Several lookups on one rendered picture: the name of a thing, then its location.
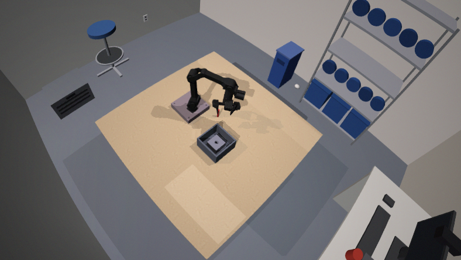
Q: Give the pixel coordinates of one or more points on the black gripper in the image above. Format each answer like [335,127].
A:
[216,103]

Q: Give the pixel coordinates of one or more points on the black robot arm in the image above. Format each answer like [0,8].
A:
[229,85]

